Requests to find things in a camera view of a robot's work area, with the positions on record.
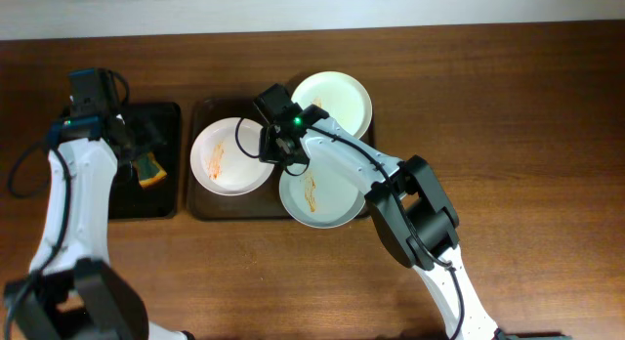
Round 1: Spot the white plate top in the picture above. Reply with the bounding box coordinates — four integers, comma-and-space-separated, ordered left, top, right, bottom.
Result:
291, 71, 373, 138

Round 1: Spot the pale blue plate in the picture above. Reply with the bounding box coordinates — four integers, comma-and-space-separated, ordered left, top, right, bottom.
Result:
278, 161, 365, 229

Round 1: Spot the brown serving tray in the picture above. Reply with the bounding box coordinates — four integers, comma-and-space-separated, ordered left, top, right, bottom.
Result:
185, 96, 378, 222

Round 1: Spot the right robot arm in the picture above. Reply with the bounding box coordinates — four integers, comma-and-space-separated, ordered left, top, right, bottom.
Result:
253, 84, 505, 340

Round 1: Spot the white plate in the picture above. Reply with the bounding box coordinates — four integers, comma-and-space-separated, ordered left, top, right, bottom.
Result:
189, 117, 274, 196
291, 71, 373, 138

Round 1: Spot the black sponge tray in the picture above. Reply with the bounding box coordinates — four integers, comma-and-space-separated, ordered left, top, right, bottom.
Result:
61, 102, 183, 221

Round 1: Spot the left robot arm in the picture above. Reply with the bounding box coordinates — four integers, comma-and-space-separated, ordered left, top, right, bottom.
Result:
3, 67, 193, 340

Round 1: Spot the green and yellow sponge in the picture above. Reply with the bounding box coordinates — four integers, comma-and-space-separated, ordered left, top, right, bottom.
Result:
132, 152, 167, 190

